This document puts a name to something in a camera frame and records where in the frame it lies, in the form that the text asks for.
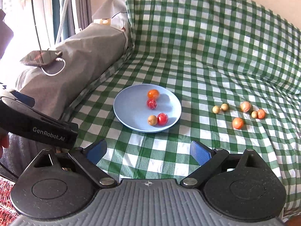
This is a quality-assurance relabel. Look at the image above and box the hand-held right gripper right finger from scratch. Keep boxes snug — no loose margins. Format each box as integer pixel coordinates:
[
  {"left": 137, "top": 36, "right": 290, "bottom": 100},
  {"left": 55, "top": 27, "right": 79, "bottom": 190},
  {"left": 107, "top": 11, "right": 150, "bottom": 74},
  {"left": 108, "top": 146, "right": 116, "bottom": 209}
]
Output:
[{"left": 179, "top": 141, "right": 262, "bottom": 189}]

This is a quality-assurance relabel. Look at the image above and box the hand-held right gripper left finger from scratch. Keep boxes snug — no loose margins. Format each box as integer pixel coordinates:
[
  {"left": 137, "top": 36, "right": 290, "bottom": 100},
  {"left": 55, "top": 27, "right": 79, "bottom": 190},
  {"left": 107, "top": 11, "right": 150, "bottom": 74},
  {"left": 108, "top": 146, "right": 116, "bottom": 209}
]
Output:
[{"left": 30, "top": 139, "right": 118, "bottom": 189}]

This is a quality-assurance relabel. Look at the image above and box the person's left hand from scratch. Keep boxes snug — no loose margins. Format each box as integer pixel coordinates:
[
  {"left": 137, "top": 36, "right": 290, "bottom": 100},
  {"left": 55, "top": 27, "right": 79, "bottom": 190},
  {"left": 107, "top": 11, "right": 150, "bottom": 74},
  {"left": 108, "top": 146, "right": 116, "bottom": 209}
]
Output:
[{"left": 0, "top": 133, "right": 10, "bottom": 159}]

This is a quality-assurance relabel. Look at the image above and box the large orange tangerine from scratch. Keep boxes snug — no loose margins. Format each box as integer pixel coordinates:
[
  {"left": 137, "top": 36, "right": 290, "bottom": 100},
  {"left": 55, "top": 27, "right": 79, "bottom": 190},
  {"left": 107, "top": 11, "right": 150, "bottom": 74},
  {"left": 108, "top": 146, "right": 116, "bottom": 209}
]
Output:
[{"left": 233, "top": 117, "right": 245, "bottom": 130}]

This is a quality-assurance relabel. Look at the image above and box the shiny red tomato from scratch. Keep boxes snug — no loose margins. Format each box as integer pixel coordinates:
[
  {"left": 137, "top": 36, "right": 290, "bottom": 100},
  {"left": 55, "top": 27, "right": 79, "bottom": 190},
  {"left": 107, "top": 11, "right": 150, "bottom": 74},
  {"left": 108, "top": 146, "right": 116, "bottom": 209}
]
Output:
[{"left": 157, "top": 113, "right": 169, "bottom": 126}]

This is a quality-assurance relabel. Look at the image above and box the light blue plate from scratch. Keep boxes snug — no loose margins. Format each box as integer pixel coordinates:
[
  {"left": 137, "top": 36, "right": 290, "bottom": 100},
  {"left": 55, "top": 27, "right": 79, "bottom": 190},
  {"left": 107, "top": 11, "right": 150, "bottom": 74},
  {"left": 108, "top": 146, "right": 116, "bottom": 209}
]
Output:
[{"left": 113, "top": 84, "right": 182, "bottom": 133}]

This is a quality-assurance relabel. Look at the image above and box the black smartphone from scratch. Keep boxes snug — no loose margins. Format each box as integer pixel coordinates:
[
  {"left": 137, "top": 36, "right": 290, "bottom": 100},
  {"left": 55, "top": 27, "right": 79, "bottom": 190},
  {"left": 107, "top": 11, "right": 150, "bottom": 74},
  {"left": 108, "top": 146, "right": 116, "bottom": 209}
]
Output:
[{"left": 19, "top": 50, "right": 63, "bottom": 66}]

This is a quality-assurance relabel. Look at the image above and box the grey cushion armrest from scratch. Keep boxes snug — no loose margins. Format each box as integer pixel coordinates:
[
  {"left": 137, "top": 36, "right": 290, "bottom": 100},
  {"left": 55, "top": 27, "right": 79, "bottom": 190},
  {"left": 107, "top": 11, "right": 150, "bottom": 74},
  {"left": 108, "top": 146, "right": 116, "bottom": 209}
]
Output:
[{"left": 9, "top": 0, "right": 133, "bottom": 113}]

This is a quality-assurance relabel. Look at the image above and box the red patterned rug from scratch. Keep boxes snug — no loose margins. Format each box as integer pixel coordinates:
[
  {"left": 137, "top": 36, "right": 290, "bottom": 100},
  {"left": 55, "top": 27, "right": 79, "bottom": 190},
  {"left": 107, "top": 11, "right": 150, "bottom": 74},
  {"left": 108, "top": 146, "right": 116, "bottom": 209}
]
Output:
[{"left": 0, "top": 176, "right": 19, "bottom": 226}]

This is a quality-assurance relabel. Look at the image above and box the green checked tablecloth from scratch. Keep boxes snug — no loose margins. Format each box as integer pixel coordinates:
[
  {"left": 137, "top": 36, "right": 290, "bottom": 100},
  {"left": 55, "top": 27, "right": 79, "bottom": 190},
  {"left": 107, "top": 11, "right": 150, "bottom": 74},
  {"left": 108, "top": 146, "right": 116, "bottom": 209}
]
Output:
[{"left": 62, "top": 0, "right": 301, "bottom": 222}]

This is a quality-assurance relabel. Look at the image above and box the white ribbed pole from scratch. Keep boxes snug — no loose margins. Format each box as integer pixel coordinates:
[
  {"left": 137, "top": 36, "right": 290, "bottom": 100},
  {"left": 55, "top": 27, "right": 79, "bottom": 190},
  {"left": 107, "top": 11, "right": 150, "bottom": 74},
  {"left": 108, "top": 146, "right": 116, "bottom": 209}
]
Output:
[{"left": 59, "top": 0, "right": 71, "bottom": 43}]

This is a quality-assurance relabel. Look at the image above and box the tan cardboard box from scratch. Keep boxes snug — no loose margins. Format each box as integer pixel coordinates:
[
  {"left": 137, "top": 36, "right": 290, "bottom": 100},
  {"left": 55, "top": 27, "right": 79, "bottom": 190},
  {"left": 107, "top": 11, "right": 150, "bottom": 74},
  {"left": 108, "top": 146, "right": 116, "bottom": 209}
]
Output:
[{"left": 92, "top": 18, "right": 111, "bottom": 26}]

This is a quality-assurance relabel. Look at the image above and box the white charging cable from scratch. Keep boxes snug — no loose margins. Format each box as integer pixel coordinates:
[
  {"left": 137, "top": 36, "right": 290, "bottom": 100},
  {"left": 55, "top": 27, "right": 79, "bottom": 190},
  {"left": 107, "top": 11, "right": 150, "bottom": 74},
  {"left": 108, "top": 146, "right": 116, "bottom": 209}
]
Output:
[{"left": 40, "top": 58, "right": 66, "bottom": 76}]

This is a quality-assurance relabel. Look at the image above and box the thin black cable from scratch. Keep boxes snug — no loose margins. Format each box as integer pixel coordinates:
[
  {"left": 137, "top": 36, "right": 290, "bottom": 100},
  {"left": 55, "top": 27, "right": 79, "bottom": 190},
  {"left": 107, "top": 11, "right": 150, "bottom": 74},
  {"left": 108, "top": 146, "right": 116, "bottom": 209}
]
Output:
[{"left": 30, "top": 0, "right": 45, "bottom": 50}]

